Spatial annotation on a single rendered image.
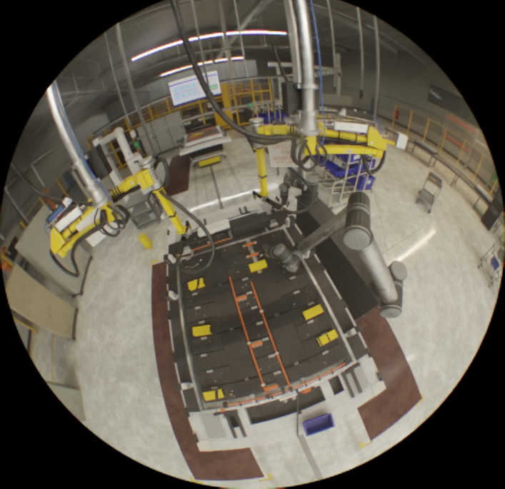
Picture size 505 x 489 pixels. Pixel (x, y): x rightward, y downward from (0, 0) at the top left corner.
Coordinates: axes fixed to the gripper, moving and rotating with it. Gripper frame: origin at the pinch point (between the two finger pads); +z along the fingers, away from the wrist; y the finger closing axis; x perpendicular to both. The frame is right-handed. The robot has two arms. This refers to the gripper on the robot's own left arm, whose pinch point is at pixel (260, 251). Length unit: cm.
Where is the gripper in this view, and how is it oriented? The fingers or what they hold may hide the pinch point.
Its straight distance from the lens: 170.2
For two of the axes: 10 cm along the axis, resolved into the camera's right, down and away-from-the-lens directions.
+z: -4.8, 0.6, 8.7
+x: -5.6, -7.9, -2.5
